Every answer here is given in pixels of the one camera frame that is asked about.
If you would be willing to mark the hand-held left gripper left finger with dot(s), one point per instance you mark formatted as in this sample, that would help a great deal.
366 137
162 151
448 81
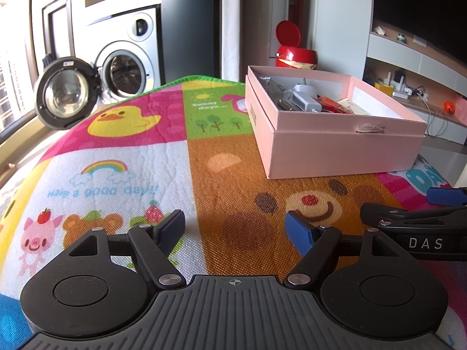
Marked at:
173 224

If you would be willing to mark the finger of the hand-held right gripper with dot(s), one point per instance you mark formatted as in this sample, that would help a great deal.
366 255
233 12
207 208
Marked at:
437 195
419 218

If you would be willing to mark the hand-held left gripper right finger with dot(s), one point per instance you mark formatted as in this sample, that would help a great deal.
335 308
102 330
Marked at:
299 231

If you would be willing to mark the pink cardboard box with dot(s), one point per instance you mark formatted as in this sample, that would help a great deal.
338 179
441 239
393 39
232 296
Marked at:
328 146

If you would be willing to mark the red packet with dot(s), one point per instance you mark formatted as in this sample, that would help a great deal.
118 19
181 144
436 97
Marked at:
328 102

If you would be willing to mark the white cube charger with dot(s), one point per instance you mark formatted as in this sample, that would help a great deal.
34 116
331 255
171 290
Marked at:
304 96

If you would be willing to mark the clear plastic bag black item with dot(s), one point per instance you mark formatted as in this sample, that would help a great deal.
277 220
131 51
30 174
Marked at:
273 87

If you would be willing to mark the colourful cartoon play mat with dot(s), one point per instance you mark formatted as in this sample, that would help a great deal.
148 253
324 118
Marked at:
219 189

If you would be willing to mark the orange pumpkin toy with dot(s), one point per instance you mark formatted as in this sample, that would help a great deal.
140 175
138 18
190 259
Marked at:
449 106

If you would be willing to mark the thin thread tangle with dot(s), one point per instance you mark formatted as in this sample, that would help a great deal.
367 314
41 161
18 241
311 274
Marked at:
370 128

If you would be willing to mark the white router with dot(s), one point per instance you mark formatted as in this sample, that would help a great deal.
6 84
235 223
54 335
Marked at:
401 93

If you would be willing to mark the small yellow box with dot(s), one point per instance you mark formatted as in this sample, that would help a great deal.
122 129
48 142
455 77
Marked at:
383 86

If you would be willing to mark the beige dotted sachet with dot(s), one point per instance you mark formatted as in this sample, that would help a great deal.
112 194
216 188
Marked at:
350 106

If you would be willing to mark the white wooden tv cabinet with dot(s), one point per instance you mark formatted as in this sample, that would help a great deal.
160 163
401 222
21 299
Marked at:
394 49

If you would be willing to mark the silver front-load washing machine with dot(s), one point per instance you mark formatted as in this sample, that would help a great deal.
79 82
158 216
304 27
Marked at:
146 65

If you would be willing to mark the black television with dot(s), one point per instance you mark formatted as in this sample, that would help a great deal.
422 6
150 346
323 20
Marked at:
419 3

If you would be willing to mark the white curtain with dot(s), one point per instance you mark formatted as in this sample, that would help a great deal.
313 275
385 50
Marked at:
232 25

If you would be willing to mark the red pedestal trash bin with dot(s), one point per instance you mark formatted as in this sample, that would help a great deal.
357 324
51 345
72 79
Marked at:
292 53

